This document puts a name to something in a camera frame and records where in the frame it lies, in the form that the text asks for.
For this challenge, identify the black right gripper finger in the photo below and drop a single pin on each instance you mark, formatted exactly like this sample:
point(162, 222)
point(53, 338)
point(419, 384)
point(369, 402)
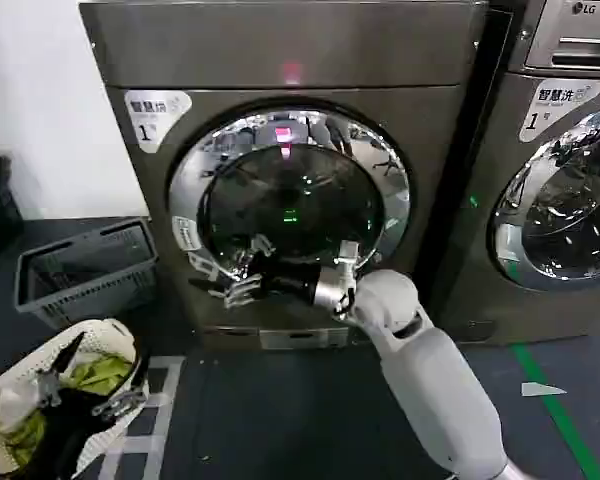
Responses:
point(242, 295)
point(257, 251)

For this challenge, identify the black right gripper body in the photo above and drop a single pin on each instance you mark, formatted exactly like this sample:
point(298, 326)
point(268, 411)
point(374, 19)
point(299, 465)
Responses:
point(287, 281)

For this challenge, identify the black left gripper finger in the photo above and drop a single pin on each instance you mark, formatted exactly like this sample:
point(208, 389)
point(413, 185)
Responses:
point(66, 357)
point(125, 402)

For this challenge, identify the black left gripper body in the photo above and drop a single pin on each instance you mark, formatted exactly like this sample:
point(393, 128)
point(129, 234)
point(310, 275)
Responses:
point(72, 415)

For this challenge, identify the round glass dryer door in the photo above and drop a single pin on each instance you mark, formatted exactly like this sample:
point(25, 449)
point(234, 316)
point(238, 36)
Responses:
point(300, 200)
point(570, 210)

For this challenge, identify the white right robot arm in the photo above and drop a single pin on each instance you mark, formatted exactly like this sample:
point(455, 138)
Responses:
point(420, 360)

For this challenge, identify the checked floor mat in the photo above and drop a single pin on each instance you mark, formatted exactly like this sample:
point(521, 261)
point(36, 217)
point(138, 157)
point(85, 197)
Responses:
point(150, 425)

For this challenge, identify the green garment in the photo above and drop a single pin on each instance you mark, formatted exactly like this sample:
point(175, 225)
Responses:
point(100, 372)

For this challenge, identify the white perforated laundry basket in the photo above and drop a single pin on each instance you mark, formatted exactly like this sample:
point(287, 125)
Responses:
point(105, 335)

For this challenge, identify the white door label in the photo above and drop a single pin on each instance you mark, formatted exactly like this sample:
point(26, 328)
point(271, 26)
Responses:
point(185, 232)

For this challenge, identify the grey plastic laundry basket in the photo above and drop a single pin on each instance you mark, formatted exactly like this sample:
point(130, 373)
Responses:
point(87, 272)

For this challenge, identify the white number sticker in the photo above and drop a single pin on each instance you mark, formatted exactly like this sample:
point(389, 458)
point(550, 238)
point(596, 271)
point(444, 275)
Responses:
point(155, 117)
point(555, 107)

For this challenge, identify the grey steel dryer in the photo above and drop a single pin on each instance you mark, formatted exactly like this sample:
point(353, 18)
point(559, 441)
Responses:
point(290, 45)
point(480, 200)

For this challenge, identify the white paper scrap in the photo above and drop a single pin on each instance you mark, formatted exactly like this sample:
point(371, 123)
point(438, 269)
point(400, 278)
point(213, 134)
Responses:
point(537, 390)

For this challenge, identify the green floor tape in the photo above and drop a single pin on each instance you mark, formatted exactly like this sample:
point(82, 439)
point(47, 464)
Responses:
point(555, 410)

